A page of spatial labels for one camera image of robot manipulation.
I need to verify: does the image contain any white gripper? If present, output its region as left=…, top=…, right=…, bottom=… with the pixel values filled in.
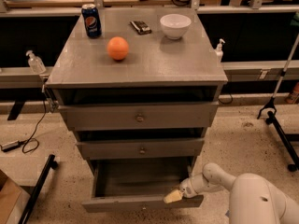
left=164, top=175, right=203, bottom=203

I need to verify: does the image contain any grey bottom drawer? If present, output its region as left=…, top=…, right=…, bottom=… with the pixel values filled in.
left=82, top=157, right=204, bottom=213

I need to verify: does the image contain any grey drawer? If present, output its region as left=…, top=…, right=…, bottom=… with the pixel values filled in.
left=59, top=102, right=218, bottom=131
left=77, top=138, right=204, bottom=160
left=82, top=157, right=204, bottom=213

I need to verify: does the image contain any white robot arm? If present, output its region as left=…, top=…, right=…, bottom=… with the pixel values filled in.
left=164, top=163, right=299, bottom=224

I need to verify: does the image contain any grey top drawer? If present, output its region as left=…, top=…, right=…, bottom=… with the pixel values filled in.
left=59, top=102, right=218, bottom=131

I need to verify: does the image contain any grey middle drawer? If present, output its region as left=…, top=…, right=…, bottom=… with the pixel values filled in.
left=77, top=138, right=204, bottom=160

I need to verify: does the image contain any grey drawer cabinet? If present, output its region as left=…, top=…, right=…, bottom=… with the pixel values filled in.
left=45, top=7, right=229, bottom=182

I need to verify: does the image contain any black stand leg right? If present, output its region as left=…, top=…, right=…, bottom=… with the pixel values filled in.
left=266, top=111, right=299, bottom=172

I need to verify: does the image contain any black stand leg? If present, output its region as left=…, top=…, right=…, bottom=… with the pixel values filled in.
left=18, top=154, right=58, bottom=224
left=266, top=111, right=299, bottom=172

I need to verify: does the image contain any black stand leg left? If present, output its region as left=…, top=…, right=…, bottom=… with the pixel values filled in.
left=18, top=154, right=58, bottom=224

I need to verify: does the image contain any white pole with black fork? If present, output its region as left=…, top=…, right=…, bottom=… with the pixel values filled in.
left=257, top=34, right=299, bottom=119

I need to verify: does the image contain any white pump bottle right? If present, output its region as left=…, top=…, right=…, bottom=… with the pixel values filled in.
left=215, top=38, right=225, bottom=62

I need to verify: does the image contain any orange bottle at right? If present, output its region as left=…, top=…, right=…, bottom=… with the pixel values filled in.
left=286, top=82, right=299, bottom=104

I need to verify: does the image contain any orange fruit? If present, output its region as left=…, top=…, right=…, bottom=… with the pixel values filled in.
left=107, top=36, right=129, bottom=61

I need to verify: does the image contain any cardboard box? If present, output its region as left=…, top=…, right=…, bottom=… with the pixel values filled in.
left=0, top=170, right=22, bottom=224

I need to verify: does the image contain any white bowl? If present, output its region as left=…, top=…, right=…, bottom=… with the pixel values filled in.
left=160, top=14, right=192, bottom=40

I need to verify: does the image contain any dark snack bar packet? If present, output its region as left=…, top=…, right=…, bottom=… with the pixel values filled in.
left=130, top=21, right=151, bottom=35

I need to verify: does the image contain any clear sanitizer bottle left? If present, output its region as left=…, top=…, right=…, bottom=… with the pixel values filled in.
left=26, top=50, right=46, bottom=75

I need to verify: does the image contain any blue Pepsi can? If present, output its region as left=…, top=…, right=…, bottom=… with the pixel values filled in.
left=81, top=4, right=102, bottom=38

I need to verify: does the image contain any black power adapter with cable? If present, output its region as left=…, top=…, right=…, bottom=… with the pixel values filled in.
left=0, top=102, right=47, bottom=154

